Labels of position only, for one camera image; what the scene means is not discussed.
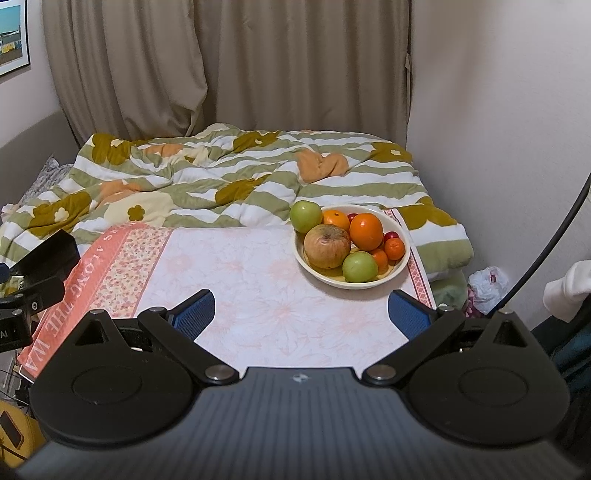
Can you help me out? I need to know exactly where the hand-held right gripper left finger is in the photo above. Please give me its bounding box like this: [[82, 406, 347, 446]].
[[74, 290, 239, 385]]

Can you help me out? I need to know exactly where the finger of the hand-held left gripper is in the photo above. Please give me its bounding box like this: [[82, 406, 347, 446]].
[[0, 229, 82, 283], [0, 276, 68, 315]]

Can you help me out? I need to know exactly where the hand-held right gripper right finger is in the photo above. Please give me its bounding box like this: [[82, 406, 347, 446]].
[[361, 290, 530, 385]]

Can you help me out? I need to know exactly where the cream oval bowl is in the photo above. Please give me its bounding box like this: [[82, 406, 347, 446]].
[[294, 204, 411, 291]]

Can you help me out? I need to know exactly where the green apple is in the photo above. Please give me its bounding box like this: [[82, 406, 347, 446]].
[[289, 200, 323, 234], [342, 251, 380, 284]]

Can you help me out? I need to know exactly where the large orange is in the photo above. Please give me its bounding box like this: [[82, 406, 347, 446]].
[[349, 213, 385, 253]]

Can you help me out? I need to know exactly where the large brownish apple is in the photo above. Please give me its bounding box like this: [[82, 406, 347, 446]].
[[303, 224, 352, 270]]

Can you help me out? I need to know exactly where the green blanket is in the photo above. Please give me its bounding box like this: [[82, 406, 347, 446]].
[[429, 272, 472, 311]]

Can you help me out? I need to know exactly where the pink floral cloth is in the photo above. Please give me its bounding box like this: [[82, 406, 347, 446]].
[[16, 208, 437, 384]]

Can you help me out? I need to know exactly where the grey patterned cloth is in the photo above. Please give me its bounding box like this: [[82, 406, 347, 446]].
[[18, 156, 75, 204]]

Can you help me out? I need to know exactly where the white plastic bag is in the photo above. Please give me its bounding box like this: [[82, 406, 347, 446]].
[[468, 266, 510, 315]]

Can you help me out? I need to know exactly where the yellow object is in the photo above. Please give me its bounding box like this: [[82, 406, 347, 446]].
[[0, 399, 47, 476]]

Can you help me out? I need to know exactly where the medium orange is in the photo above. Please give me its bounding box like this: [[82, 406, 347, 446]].
[[322, 209, 352, 232]]

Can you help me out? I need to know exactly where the green striped floral quilt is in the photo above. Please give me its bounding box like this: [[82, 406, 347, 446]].
[[0, 122, 475, 296]]

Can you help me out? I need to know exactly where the white cloth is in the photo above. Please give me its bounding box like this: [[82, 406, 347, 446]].
[[543, 259, 591, 323]]

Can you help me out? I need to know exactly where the beige curtain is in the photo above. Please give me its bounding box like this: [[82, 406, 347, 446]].
[[41, 0, 414, 144]]

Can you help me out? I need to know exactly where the black cable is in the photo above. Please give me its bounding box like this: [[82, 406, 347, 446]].
[[492, 171, 591, 319]]

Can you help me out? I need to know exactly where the wall poster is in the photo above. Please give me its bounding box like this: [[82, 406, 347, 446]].
[[0, 0, 31, 84]]

